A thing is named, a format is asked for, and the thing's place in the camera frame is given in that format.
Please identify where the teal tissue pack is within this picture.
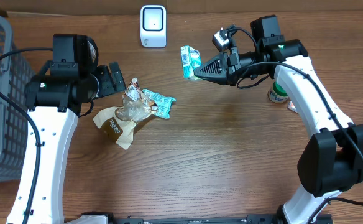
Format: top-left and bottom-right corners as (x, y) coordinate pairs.
(180, 45), (202, 80)

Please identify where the teal white snack packet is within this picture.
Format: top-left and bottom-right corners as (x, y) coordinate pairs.
(142, 89), (176, 119)

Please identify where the orange small carton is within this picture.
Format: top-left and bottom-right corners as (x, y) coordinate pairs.
(287, 101), (297, 113)

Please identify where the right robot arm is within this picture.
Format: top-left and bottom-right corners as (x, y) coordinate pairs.
(194, 15), (363, 223)

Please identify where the green lid jar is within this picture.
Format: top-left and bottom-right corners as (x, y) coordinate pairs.
(267, 81), (289, 103)

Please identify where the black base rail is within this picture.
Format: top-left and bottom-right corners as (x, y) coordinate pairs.
(78, 212), (334, 224)

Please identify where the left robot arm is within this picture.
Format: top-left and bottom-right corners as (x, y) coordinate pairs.
(7, 34), (126, 223)

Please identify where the clear brown crinkled bag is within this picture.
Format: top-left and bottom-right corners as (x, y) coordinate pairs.
(93, 78), (158, 150)

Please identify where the grey plastic mesh basket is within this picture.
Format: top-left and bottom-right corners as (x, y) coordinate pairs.
(0, 16), (35, 182)

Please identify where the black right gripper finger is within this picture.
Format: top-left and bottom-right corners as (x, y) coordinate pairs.
(193, 53), (228, 78)
(200, 77), (228, 85)

